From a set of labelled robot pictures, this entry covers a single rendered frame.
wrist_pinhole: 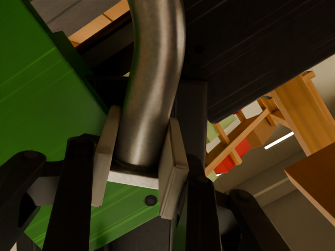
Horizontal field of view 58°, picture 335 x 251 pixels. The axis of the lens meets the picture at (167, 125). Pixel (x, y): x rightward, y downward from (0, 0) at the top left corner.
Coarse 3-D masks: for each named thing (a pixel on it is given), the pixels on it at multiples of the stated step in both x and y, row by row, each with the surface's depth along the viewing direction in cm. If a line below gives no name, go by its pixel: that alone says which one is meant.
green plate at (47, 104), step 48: (0, 0) 18; (0, 48) 19; (48, 48) 19; (0, 96) 20; (48, 96) 20; (96, 96) 21; (0, 144) 21; (48, 144) 22; (144, 192) 23; (96, 240) 25
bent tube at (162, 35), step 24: (144, 0) 16; (168, 0) 16; (144, 24) 16; (168, 24) 16; (144, 48) 16; (168, 48) 16; (144, 72) 17; (168, 72) 17; (144, 96) 17; (168, 96) 18; (120, 120) 19; (144, 120) 18; (168, 120) 19; (120, 144) 18; (144, 144) 18; (120, 168) 18; (144, 168) 18
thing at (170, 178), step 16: (176, 128) 18; (176, 144) 16; (160, 160) 19; (176, 160) 14; (160, 176) 17; (176, 176) 14; (160, 192) 16; (176, 192) 14; (160, 208) 15; (176, 208) 15
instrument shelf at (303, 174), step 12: (312, 156) 73; (324, 156) 70; (288, 168) 75; (300, 168) 71; (312, 168) 68; (324, 168) 65; (300, 180) 66; (312, 180) 63; (324, 180) 60; (312, 192) 59; (324, 192) 57; (324, 204) 53
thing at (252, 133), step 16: (240, 112) 456; (208, 128) 347; (224, 128) 363; (240, 128) 423; (256, 128) 405; (272, 128) 432; (224, 144) 357; (240, 144) 378; (256, 144) 406; (208, 160) 364; (224, 160) 351; (240, 160) 358; (208, 176) 330
